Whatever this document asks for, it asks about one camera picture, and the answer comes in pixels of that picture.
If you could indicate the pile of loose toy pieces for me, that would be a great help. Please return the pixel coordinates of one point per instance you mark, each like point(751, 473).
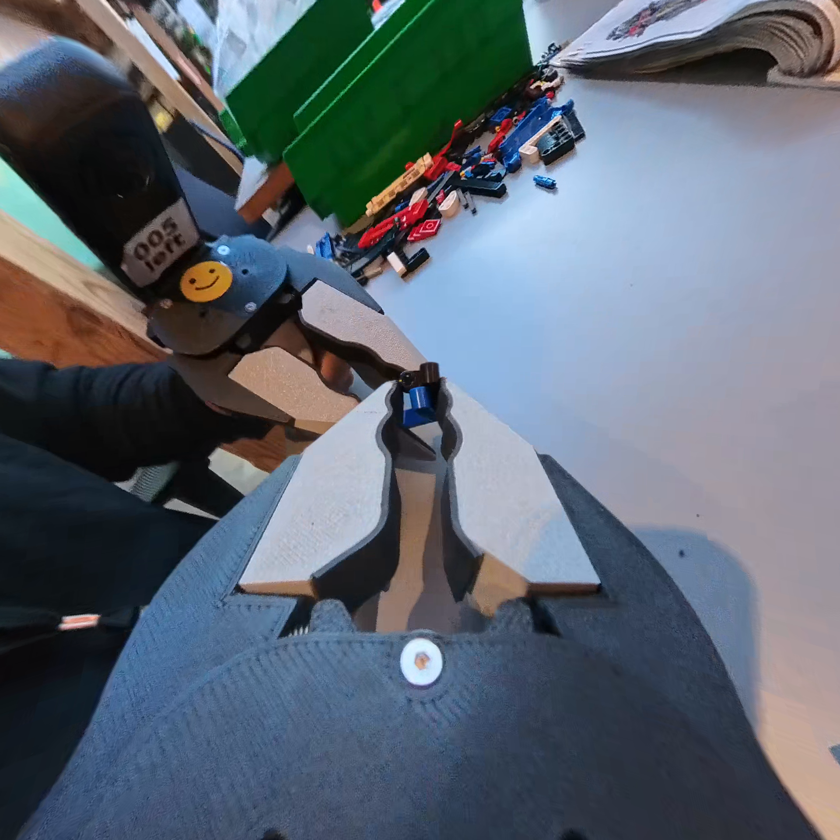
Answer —
point(420, 216)

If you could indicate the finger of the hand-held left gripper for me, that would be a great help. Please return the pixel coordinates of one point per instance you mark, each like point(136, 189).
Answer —
point(282, 387)
point(354, 321)

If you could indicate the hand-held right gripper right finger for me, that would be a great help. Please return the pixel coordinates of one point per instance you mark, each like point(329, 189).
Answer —
point(512, 512)

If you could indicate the wooden table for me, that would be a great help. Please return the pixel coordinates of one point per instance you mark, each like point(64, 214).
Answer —
point(266, 193)

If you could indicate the small black toy connector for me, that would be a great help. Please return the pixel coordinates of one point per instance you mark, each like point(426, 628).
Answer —
point(430, 374)

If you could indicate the green plastic bin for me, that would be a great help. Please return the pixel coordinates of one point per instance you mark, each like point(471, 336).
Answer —
point(407, 111)
point(289, 72)

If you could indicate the open building instruction booklet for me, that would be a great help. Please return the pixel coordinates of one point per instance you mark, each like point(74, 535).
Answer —
point(722, 26)

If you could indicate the person's left hand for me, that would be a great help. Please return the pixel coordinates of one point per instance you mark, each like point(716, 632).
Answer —
point(331, 367)

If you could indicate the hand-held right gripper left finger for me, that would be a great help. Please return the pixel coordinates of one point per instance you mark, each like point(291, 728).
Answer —
point(328, 512)

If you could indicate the small blue toy pin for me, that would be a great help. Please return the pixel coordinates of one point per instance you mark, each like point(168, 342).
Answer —
point(544, 182)

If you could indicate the blue L-shaped toy beam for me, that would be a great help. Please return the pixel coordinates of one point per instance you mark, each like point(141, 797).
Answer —
point(417, 407)

